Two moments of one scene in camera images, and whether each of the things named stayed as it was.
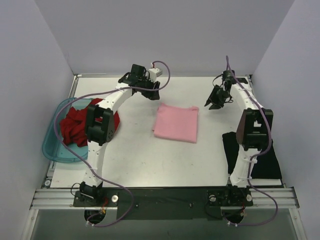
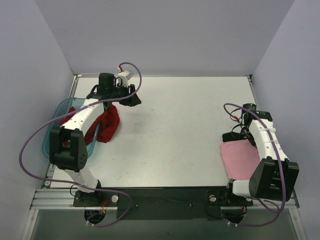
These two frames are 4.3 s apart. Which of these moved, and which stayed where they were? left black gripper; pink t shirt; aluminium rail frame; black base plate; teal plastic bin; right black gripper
Moved: right black gripper; left black gripper; pink t shirt
Stayed: teal plastic bin; black base plate; aluminium rail frame
